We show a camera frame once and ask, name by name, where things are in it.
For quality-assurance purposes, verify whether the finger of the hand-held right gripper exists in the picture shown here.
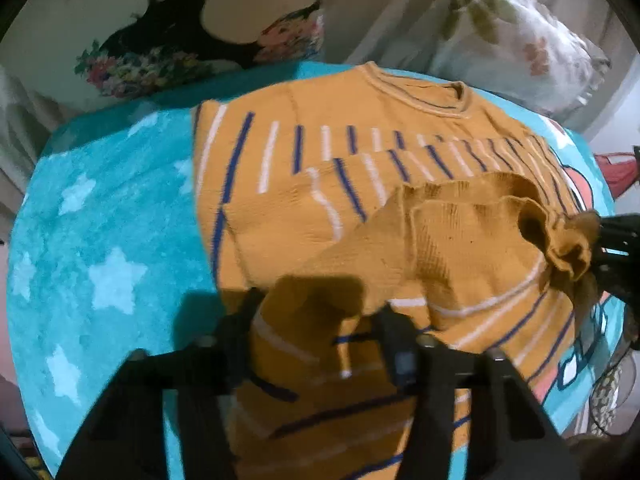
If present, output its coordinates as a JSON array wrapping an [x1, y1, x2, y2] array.
[[591, 252, 640, 312], [596, 214, 640, 256]]

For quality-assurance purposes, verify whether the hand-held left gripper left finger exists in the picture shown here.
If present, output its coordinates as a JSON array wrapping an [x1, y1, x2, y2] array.
[[57, 287, 267, 480]]

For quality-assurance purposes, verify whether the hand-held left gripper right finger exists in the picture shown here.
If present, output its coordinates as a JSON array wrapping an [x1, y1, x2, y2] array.
[[372, 302, 582, 480]]

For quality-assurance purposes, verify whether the mustard striped knit sweater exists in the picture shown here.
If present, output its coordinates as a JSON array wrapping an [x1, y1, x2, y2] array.
[[192, 61, 604, 480]]

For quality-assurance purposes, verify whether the red cloth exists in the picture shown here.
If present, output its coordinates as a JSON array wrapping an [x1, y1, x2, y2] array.
[[594, 149, 640, 202]]

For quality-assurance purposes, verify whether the turquoise star-print blanket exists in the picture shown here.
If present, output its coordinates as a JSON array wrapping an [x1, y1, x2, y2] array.
[[7, 60, 627, 478]]

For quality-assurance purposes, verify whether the white leaf-print pillow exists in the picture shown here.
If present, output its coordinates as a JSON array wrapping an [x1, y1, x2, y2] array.
[[429, 0, 615, 120]]

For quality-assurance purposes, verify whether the pale pleated curtain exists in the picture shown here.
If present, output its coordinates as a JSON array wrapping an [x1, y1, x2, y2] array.
[[0, 67, 53, 203]]

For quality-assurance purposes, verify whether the cream pillow with flower print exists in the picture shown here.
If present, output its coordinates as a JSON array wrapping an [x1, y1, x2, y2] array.
[[2, 0, 327, 99]]

